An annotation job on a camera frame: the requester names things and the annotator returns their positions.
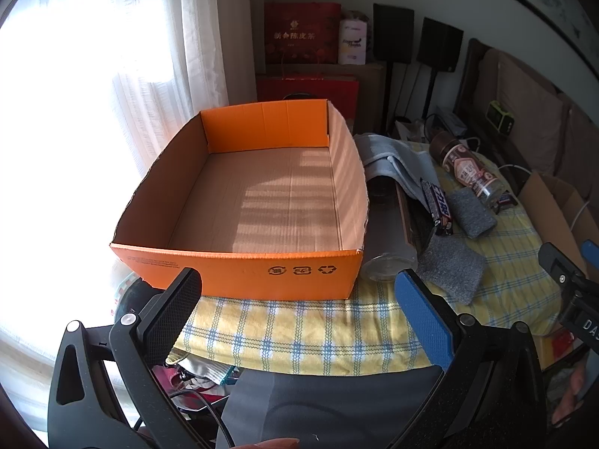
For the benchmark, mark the orange cardboard box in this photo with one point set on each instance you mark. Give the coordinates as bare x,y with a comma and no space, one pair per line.
234,266

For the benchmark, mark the dark wrapped candy bar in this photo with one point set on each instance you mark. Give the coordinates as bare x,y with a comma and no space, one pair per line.
437,203

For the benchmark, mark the white grey box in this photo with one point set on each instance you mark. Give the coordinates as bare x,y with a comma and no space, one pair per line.
449,124

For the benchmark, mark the brown labelled jar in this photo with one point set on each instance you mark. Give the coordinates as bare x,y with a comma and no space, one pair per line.
463,168
388,243

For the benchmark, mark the white sheer curtain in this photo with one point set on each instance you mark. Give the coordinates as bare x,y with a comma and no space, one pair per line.
201,32

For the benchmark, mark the grey white mesh cloth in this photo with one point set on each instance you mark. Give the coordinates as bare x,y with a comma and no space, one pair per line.
397,159

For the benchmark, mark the open brown cardboard box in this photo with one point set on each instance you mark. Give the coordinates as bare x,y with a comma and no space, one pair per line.
543,206

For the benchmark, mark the red gift bag gold characters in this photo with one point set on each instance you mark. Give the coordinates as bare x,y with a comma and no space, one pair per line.
299,32

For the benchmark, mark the person's right hand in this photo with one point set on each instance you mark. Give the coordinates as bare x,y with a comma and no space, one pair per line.
568,402

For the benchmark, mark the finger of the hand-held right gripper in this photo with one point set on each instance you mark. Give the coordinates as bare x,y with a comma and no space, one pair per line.
557,259

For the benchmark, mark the green alarm clock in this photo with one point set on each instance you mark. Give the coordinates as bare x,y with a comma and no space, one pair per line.
500,117

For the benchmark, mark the black speaker on stand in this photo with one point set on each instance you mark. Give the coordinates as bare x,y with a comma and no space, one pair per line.
393,32
440,44

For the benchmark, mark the pile of colourful clothes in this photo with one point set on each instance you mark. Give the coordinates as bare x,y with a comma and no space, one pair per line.
206,379

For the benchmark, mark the small dark candy wrapper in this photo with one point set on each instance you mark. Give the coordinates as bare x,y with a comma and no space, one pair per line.
505,202

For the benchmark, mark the dark floral bag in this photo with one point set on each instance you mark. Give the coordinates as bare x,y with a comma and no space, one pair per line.
368,28

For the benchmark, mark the large brown cardboard box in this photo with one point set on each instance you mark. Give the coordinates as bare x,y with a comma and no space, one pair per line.
369,98

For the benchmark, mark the white tissue pack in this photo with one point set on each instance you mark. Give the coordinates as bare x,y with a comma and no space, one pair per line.
352,42

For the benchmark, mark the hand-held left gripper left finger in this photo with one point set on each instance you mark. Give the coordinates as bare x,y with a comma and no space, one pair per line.
173,308

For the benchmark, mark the person's left hand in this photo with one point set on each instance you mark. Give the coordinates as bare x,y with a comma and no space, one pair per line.
271,444

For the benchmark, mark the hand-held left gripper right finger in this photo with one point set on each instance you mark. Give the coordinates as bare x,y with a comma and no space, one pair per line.
426,313

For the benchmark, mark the red chocolate gift bag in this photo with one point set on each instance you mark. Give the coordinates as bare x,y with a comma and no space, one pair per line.
304,86

